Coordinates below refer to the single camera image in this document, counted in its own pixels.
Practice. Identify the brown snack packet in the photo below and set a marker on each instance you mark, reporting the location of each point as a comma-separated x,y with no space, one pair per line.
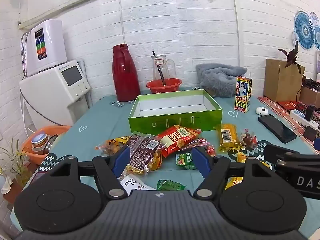
142,152

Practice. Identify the pink snack wrapper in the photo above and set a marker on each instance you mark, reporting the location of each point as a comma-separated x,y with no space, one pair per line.
197,143

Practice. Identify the grey fluffy cloth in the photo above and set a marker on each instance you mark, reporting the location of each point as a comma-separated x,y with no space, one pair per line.
217,80

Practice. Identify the yellow flower plant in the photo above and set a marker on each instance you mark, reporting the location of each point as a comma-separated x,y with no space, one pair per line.
15,165

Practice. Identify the white horizontal pipe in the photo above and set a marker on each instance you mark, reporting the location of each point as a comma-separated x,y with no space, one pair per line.
75,6

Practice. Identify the brown cardboard box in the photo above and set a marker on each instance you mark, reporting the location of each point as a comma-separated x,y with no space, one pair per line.
280,82

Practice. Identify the red booklet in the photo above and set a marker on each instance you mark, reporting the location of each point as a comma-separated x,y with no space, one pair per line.
290,105

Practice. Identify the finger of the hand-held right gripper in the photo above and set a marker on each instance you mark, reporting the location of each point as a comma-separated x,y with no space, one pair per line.
277,152

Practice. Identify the white round device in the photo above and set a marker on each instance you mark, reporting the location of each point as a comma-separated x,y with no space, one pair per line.
262,111

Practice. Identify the red plaid cloth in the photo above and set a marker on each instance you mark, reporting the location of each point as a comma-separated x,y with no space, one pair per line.
277,107

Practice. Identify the steel bowl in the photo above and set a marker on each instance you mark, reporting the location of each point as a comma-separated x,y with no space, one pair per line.
51,143

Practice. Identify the white snack packet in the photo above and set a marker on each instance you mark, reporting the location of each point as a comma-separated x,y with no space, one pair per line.
135,183

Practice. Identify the black smartphone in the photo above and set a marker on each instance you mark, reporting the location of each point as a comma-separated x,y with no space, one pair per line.
276,128

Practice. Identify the white vertical pipe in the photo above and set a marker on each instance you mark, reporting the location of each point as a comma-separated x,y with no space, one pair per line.
235,25

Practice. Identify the orange plastic basin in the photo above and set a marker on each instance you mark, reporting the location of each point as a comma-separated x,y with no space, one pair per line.
32,156

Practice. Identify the black power adapter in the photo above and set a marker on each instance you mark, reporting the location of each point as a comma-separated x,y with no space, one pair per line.
310,112

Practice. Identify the teal heart print tablecloth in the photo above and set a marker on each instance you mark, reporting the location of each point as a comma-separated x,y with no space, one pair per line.
100,120

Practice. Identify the black stirrer stick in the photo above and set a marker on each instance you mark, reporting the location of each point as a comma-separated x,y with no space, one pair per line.
160,70

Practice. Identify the pale blue paper fan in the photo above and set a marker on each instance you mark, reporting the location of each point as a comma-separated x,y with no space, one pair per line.
317,30

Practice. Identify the juice carton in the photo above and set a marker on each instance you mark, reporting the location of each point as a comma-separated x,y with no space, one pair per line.
243,95

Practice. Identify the small open cardboard box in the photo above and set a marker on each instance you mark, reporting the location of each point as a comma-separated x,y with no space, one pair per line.
310,95

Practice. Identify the red thermos jug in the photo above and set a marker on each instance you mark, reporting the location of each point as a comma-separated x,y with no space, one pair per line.
125,75

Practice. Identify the small red candy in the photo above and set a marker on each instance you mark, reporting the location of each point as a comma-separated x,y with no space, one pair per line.
211,150

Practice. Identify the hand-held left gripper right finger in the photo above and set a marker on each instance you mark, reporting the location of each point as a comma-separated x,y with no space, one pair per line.
200,161

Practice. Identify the white wall water purifier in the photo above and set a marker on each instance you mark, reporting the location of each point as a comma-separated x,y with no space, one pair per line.
53,45

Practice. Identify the green cardboard box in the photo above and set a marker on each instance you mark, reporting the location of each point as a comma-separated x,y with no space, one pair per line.
175,123

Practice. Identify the glass pitcher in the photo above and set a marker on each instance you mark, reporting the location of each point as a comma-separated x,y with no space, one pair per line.
166,67

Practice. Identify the clear wrapped dark candy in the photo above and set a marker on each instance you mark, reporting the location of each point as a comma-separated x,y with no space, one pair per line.
247,138

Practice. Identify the red plastic bowl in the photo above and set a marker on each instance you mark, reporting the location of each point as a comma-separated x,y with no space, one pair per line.
163,88

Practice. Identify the white water dispenser with screen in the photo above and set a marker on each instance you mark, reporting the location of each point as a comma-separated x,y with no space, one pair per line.
47,95

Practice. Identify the yellow barcode snack packet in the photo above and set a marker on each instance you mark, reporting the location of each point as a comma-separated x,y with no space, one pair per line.
228,136

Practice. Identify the yellow orange snack packet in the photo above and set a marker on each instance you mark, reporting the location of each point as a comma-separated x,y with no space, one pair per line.
110,145

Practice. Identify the purple leaf plant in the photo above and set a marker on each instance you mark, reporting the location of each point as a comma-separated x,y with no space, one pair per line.
292,55

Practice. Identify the white power strip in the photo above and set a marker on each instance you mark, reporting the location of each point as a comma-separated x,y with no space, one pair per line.
297,116

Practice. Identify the red snack packet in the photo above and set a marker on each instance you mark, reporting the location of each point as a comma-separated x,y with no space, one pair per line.
175,137

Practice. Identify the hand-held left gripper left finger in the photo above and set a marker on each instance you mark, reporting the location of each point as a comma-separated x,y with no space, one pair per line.
122,160

